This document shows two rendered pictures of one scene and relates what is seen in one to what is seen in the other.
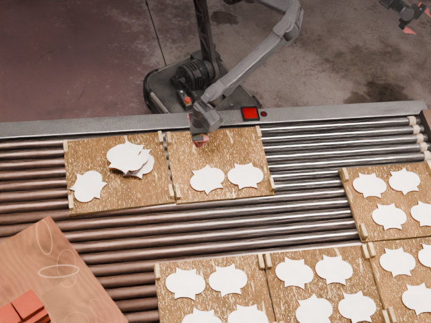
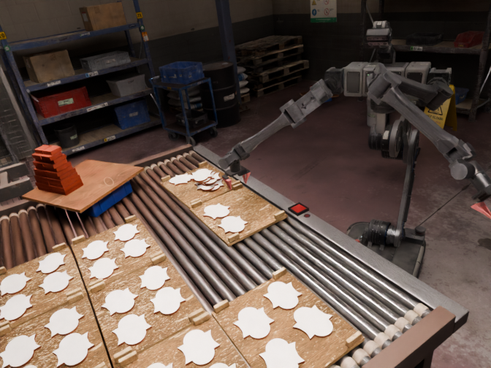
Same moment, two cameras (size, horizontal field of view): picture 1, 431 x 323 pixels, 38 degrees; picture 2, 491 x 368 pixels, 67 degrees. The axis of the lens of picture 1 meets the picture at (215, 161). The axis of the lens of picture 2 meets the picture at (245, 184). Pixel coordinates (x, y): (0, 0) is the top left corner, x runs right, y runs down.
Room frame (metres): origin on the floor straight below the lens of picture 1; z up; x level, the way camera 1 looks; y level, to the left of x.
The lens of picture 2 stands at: (1.30, -1.63, 1.99)
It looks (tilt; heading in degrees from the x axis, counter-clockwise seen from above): 29 degrees down; 80
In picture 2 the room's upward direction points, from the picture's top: 8 degrees counter-clockwise
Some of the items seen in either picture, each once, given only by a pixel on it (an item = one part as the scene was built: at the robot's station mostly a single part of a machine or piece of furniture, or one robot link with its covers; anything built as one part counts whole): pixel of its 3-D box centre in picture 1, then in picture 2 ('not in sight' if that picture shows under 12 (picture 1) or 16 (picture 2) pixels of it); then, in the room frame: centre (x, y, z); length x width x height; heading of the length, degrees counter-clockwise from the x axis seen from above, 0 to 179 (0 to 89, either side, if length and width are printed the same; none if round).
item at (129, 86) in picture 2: not in sight; (127, 84); (0.77, 4.46, 0.76); 0.50 x 0.36 x 0.24; 31
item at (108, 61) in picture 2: not in sight; (105, 60); (0.56, 4.36, 1.16); 0.60 x 0.40 x 0.15; 28
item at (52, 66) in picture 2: not in sight; (48, 65); (-0.15, 4.10, 1.26); 0.49 x 0.38 x 0.34; 31
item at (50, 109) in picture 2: not in sight; (61, 100); (-0.13, 4.07, 0.78); 0.66 x 0.45 x 0.28; 25
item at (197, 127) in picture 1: (199, 119); (234, 166); (1.57, 0.10, 1.13); 0.10 x 0.07 x 0.07; 19
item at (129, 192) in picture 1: (117, 172); (199, 184); (1.38, 0.38, 0.93); 0.41 x 0.35 x 0.02; 111
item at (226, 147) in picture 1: (219, 163); (236, 212); (1.52, -0.02, 0.93); 0.41 x 0.35 x 0.02; 109
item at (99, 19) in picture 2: not in sight; (103, 16); (0.70, 4.43, 1.74); 0.50 x 0.38 x 0.32; 25
